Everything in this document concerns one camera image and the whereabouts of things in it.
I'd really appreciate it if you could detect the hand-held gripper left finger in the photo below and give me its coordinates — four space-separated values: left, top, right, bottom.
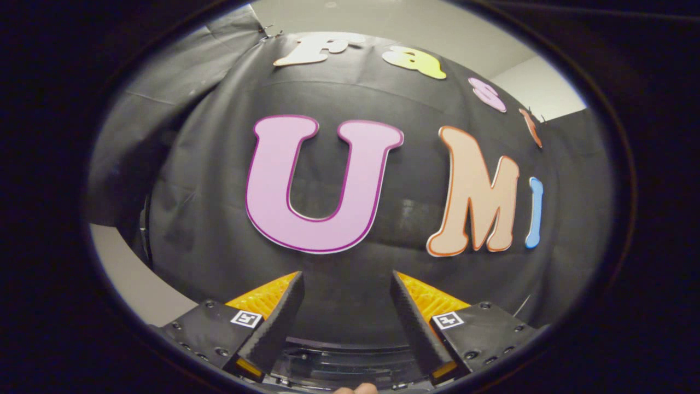
149 270 306 384

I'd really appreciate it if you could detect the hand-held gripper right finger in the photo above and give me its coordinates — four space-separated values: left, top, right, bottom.
390 269 547 385

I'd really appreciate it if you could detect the black backdrop cloth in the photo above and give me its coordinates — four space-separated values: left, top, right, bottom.
87 5 613 351

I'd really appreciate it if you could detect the black stand pole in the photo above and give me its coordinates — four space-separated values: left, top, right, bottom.
138 194 153 266

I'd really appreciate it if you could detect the beige cabinet with dark frame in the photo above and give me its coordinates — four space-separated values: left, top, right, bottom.
89 223 199 329

